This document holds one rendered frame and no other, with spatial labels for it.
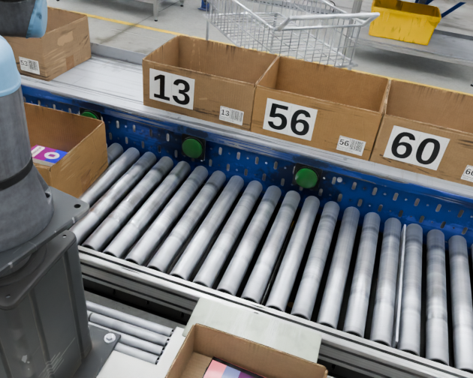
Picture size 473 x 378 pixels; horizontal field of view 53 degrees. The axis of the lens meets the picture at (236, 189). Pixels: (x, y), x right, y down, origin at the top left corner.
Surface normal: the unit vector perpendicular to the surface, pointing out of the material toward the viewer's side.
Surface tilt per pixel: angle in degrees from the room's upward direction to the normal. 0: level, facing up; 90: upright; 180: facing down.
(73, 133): 90
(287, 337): 0
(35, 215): 70
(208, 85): 90
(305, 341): 0
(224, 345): 89
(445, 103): 89
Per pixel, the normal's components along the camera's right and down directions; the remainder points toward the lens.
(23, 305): 0.95, 0.25
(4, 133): 0.86, 0.36
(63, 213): 0.11, -0.82
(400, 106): -0.31, 0.53
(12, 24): 0.10, 0.79
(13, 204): 0.81, 0.09
